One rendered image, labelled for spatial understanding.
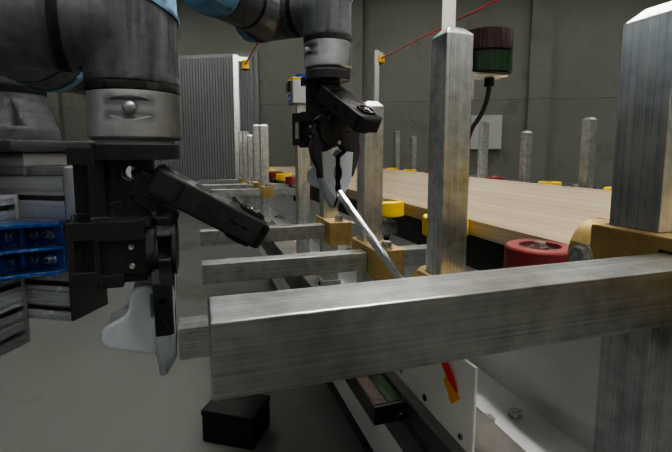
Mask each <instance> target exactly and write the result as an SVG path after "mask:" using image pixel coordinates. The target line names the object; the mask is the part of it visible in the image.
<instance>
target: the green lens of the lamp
mask: <svg viewBox="0 0 672 452"><path fill-rule="evenodd" d="M512 65H513V52H511V51H507V50H480V51H473V69H472V71H481V70H503V71H509V73H510V74H511V73H512Z"/></svg>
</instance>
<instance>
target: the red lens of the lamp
mask: <svg viewBox="0 0 672 452"><path fill-rule="evenodd" d="M469 32H471V33H472V34H473V35H474V40H473V49H478V48H488V47H501V48H508V49H510V50H511V52H513V42H514V30H513V29H511V28H507V27H483V28H477V29H472V30H469Z"/></svg>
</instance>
